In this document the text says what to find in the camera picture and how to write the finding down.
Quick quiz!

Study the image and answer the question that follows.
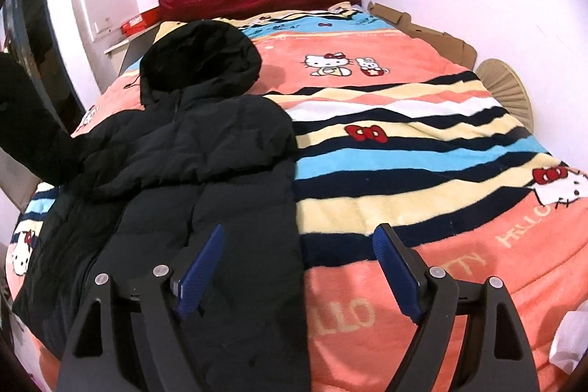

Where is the white crumpled cloth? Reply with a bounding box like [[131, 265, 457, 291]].
[[549, 308, 588, 374]]

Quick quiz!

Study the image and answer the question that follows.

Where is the striped cartoon printed blanket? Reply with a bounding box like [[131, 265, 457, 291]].
[[9, 1, 588, 392]]

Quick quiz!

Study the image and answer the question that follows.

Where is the grey bedside cabinet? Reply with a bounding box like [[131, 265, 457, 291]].
[[105, 27, 159, 78]]

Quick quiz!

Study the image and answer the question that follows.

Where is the black hooded puffer jacket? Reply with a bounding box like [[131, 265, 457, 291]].
[[0, 19, 313, 392]]

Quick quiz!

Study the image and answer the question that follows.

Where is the red box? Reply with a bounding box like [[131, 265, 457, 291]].
[[120, 8, 161, 35]]

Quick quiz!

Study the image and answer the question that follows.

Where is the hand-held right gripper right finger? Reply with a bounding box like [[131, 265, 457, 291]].
[[372, 223, 541, 392]]

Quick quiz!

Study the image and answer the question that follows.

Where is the beige woven hand fan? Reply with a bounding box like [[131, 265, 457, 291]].
[[475, 58, 534, 131]]

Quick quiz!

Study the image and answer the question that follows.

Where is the dark door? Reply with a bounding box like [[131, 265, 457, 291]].
[[2, 0, 86, 136]]

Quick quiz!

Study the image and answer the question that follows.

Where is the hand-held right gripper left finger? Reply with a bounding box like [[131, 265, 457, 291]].
[[56, 223, 226, 392]]

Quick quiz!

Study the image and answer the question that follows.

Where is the flattened brown cardboard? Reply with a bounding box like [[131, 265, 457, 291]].
[[367, 1, 477, 69]]

